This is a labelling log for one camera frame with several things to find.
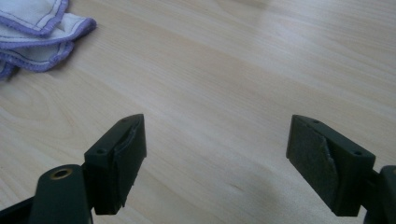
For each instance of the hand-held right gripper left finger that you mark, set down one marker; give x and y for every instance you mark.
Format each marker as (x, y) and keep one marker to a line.
(124, 168)

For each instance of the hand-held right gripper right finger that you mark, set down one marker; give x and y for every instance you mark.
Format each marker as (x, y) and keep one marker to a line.
(339, 174)

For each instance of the white cloth with purple hem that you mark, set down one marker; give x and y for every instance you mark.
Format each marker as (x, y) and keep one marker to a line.
(28, 34)

